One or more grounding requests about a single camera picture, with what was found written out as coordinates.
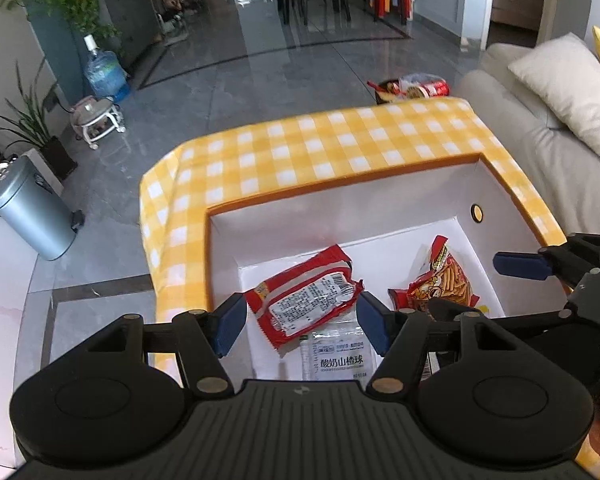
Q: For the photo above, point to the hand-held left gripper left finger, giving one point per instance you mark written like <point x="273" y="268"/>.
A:
<point x="230" y="322"/>

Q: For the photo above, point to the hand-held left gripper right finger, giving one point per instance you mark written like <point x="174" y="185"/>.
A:
<point x="375" y="322"/>

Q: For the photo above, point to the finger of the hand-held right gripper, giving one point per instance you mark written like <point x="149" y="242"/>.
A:
<point x="530" y="323"/>
<point x="522" y="265"/>

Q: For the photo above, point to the clear white candy ball packet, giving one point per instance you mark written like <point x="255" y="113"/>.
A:
<point x="337" y="355"/>

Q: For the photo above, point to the red packet with white label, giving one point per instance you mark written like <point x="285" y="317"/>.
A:
<point x="305" y="300"/>

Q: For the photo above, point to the red stick snack packet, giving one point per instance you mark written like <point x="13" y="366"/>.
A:
<point x="445" y="280"/>

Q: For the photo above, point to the white cardboard box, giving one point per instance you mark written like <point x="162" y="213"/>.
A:
<point x="380" y="210"/>

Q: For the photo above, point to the grey sofa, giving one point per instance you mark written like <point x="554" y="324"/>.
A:
<point x="505" y="125"/>

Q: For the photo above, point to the grey pillow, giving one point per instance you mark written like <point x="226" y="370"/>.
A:
<point x="575" y="95"/>

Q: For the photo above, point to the yellow checked tablecloth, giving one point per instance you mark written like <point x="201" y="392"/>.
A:
<point x="305" y="155"/>

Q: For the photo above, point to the waste basket with red wrappers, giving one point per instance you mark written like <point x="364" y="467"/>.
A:
<point x="415" y="89"/>

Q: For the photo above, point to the silver pedal trash can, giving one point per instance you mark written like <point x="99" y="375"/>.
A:
<point x="30" y="210"/>

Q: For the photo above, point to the pink wheeled stool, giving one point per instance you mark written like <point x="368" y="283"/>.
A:
<point x="97" y="117"/>

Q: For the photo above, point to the potted long-leaf plant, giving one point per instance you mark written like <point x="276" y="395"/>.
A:
<point x="35" y="125"/>

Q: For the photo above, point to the blue water jug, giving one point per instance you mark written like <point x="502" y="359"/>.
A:
<point x="105" y="72"/>

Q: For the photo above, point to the grey cabinet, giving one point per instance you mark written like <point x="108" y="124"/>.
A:
<point x="130" y="15"/>

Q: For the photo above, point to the hanging green plant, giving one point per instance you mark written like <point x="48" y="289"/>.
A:
<point x="80" y="0"/>

